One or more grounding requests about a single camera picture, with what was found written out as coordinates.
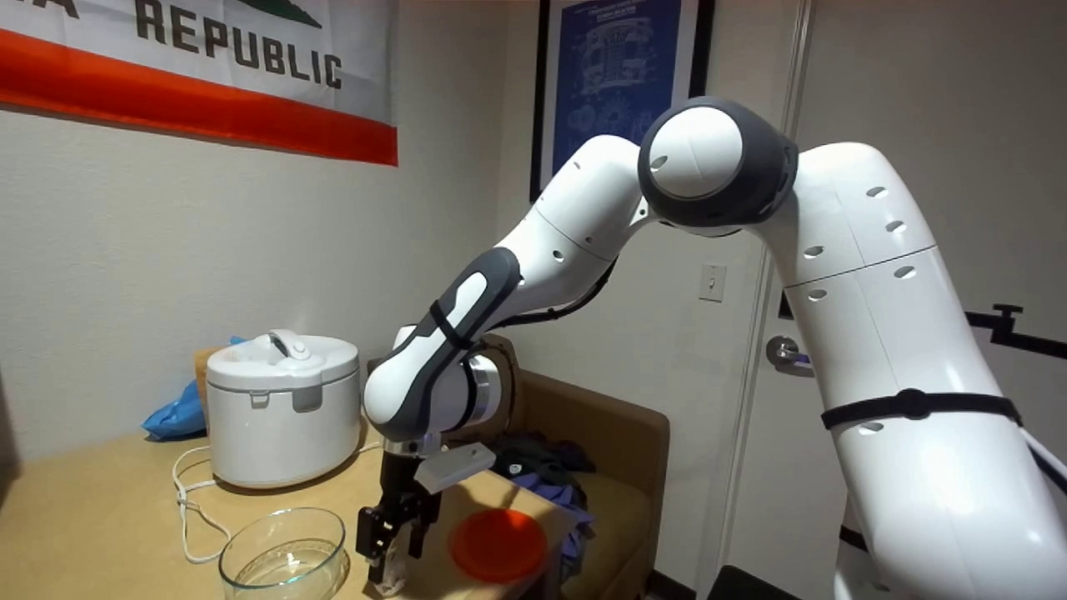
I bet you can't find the white door with lever handle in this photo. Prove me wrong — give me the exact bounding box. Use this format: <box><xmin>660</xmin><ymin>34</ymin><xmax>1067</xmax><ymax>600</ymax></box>
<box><xmin>776</xmin><ymin>0</ymin><xmax>1067</xmax><ymax>600</ymax></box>

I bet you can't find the black metal stand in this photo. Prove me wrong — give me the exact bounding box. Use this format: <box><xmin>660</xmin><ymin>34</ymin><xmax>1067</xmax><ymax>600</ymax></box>
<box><xmin>959</xmin><ymin>299</ymin><xmax>1067</xmax><ymax>363</ymax></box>

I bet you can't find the clear glass bowl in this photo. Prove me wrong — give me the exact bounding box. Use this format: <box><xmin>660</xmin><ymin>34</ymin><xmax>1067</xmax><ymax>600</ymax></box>
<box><xmin>214</xmin><ymin>504</ymin><xmax>354</xmax><ymax>600</ymax></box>

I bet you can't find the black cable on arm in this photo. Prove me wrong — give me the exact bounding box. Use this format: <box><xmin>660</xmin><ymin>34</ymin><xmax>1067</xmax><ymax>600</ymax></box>
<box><xmin>425</xmin><ymin>258</ymin><xmax>1067</xmax><ymax>496</ymax></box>

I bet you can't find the dark grey cloth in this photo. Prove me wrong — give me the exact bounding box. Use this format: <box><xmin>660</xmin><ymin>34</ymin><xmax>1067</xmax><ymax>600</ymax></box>
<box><xmin>488</xmin><ymin>431</ymin><xmax>601</xmax><ymax>484</ymax></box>

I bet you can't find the round orange lid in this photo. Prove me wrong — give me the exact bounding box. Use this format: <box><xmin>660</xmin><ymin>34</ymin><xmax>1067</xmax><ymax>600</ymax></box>
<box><xmin>446</xmin><ymin>508</ymin><xmax>553</xmax><ymax>586</ymax></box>

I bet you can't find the white power cable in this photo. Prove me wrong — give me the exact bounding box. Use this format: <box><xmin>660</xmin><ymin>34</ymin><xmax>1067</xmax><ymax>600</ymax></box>
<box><xmin>165</xmin><ymin>427</ymin><xmax>385</xmax><ymax>571</ymax></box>

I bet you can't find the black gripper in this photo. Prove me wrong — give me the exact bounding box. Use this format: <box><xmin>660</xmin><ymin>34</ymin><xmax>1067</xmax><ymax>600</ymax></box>
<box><xmin>354</xmin><ymin>448</ymin><xmax>446</xmax><ymax>564</ymax></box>

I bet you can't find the framed blue poster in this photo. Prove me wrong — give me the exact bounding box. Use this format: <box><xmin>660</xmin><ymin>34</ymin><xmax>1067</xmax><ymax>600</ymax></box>
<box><xmin>526</xmin><ymin>0</ymin><xmax>716</xmax><ymax>207</ymax></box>

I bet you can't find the silver door lever handle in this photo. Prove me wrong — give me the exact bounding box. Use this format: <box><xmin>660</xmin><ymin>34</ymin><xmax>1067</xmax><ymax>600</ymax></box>
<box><xmin>764</xmin><ymin>335</ymin><xmax>818</xmax><ymax>379</ymax></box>

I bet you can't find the white light switch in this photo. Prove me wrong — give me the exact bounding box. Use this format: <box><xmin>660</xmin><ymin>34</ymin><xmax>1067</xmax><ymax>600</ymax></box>
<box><xmin>694</xmin><ymin>259</ymin><xmax>732</xmax><ymax>306</ymax></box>

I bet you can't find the California Republic flag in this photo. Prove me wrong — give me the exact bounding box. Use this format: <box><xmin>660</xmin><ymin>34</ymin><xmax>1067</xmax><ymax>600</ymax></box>
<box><xmin>0</xmin><ymin>0</ymin><xmax>401</xmax><ymax>169</ymax></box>

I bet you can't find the white rice cooker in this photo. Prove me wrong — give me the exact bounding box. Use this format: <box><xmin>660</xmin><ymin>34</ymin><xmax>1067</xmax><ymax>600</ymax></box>
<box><xmin>204</xmin><ymin>328</ymin><xmax>368</xmax><ymax>496</ymax></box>

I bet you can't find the blue plastic bag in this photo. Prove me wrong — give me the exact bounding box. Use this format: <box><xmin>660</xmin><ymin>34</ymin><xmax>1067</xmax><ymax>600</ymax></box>
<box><xmin>138</xmin><ymin>374</ymin><xmax>214</xmax><ymax>448</ymax></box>

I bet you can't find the blue purple cloth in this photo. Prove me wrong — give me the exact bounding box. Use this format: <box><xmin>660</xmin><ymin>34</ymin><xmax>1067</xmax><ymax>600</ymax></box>
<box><xmin>513</xmin><ymin>469</ymin><xmax>601</xmax><ymax>577</ymax></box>

